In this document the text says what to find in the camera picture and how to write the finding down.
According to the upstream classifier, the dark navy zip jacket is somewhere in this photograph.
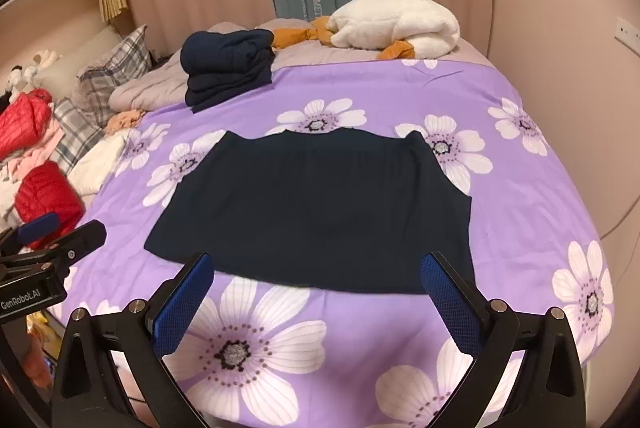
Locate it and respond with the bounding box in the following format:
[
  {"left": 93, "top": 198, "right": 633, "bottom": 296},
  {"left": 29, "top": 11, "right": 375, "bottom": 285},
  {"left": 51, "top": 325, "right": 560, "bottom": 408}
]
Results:
[{"left": 145, "top": 129, "right": 474, "bottom": 294}]

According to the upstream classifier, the folded navy clothes stack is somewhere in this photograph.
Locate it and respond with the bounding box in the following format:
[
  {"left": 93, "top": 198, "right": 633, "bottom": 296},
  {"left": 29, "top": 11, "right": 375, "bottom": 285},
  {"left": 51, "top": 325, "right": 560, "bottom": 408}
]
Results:
[{"left": 180, "top": 29, "right": 274, "bottom": 113}]

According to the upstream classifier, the red puffer jacket lower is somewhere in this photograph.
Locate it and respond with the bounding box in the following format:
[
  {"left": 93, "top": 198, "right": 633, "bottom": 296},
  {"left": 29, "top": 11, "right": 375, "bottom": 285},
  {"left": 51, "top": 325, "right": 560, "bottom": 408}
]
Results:
[{"left": 14, "top": 161, "right": 85, "bottom": 249}]

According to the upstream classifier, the red puffer jacket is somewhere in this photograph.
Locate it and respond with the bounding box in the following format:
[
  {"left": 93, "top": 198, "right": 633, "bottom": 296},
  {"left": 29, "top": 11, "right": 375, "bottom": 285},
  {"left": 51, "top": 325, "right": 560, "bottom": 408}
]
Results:
[
  {"left": 0, "top": 88, "right": 52, "bottom": 159},
  {"left": 14, "top": 161, "right": 85, "bottom": 249}
]

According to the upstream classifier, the white garment on bed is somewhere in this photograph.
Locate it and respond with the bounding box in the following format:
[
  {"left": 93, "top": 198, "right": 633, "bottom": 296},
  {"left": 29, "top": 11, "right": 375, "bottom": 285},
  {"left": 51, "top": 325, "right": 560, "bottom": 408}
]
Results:
[{"left": 67, "top": 129, "right": 130, "bottom": 197}]

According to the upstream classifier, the purple floral bed sheet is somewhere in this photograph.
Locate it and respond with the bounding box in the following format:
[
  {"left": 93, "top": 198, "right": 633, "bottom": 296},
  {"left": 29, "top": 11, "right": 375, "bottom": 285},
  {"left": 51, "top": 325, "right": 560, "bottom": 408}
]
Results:
[{"left": 54, "top": 60, "right": 614, "bottom": 427}]

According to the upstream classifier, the red puffer jacket upper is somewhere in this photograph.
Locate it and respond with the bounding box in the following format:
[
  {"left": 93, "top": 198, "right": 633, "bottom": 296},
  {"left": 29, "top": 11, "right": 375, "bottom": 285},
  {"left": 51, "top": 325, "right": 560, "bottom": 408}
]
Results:
[{"left": 0, "top": 88, "right": 52, "bottom": 159}]

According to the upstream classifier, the plaid pillow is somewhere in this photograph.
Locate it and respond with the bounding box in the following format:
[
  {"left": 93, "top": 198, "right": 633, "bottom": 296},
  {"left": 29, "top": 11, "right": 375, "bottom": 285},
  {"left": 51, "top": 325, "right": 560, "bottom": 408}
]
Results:
[{"left": 50, "top": 24, "right": 152, "bottom": 175}]

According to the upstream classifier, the white plush toy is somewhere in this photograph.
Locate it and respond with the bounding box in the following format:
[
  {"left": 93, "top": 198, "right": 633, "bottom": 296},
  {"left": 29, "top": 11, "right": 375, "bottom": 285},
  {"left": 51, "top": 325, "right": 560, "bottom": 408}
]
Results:
[{"left": 6, "top": 49, "right": 60, "bottom": 92}]

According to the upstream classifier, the beige grey quilt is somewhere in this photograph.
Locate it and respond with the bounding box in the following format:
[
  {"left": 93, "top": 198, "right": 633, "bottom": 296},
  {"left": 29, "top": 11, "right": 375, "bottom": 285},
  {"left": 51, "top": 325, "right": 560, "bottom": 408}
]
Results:
[{"left": 108, "top": 19, "right": 493, "bottom": 113}]

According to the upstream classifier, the orange garment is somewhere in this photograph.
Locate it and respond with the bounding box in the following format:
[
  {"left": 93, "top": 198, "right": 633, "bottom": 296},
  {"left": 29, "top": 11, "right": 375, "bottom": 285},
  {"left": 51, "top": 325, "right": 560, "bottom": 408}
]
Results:
[{"left": 272, "top": 16, "right": 418, "bottom": 66}]

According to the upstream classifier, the white fluffy folded blanket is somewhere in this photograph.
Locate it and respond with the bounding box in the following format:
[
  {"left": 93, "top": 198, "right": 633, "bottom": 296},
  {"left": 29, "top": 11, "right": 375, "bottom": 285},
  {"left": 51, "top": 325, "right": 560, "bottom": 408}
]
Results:
[{"left": 326, "top": 0, "right": 460, "bottom": 59}]

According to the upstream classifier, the white wall socket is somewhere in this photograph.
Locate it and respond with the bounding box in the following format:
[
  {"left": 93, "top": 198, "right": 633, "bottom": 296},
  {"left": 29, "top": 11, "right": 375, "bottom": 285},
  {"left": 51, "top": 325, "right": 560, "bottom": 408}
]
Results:
[{"left": 614, "top": 17, "right": 640, "bottom": 56}]

